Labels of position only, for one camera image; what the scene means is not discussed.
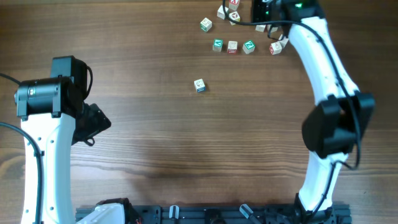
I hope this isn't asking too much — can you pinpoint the green edged block far left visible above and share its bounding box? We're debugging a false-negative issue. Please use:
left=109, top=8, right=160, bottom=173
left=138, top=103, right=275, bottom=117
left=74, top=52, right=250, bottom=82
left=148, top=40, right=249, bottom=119
left=200, top=17, right=213, bottom=32

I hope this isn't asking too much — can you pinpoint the red A wooden block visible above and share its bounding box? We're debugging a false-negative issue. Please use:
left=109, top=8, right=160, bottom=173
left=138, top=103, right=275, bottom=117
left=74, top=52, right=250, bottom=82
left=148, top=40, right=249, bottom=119
left=269, top=42, right=283, bottom=55

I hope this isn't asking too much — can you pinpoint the red U wooden block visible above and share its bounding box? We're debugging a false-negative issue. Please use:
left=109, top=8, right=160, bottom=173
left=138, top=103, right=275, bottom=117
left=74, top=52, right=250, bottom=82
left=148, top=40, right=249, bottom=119
left=227, top=40, right=238, bottom=54

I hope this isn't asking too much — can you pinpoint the plain wooden block right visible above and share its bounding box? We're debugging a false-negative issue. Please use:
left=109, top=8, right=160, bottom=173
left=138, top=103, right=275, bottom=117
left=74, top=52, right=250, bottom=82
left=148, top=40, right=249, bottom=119
left=278, top=34, right=289, bottom=49

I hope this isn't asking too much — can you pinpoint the blue edged wooden block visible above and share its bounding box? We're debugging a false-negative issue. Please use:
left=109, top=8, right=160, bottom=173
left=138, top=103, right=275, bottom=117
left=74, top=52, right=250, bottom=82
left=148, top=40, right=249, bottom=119
left=194, top=79, right=206, bottom=93

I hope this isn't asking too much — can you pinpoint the cream wooden block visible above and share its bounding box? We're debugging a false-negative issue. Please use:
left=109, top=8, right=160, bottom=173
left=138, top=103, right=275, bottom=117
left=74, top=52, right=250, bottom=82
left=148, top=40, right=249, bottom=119
left=256, top=25, right=267, bottom=32

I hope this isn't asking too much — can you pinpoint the white wooden block top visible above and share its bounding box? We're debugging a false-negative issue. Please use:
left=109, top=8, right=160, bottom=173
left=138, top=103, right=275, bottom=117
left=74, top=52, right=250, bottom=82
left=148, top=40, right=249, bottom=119
left=217, top=6, right=229, bottom=19

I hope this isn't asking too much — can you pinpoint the green Z wooden block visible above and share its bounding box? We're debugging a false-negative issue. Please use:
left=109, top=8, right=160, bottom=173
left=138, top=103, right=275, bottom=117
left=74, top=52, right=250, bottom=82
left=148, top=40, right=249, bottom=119
left=243, top=40, right=256, bottom=54

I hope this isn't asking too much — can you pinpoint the yellow edged wooden block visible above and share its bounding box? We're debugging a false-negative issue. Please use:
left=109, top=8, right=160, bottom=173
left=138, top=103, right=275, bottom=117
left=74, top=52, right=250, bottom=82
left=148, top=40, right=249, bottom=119
left=228, top=11, right=241, bottom=26

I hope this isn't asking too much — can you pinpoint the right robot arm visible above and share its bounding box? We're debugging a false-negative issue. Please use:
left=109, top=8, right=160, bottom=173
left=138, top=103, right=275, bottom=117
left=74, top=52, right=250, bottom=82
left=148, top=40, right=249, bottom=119
left=251, top=1, right=375, bottom=223

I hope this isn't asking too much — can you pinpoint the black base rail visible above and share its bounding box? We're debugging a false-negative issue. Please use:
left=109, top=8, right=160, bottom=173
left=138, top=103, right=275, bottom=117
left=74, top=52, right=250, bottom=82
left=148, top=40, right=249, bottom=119
left=75, top=203, right=352, bottom=224

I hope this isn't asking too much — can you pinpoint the green V wooden block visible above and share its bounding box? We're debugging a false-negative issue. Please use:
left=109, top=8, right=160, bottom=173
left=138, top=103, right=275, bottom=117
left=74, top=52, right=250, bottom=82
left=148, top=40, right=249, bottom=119
left=212, top=39, right=223, bottom=52

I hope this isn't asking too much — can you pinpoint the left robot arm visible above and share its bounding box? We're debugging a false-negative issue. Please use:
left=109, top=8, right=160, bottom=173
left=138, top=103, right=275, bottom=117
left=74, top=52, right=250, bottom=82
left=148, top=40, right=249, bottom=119
left=14, top=55, right=111, bottom=223

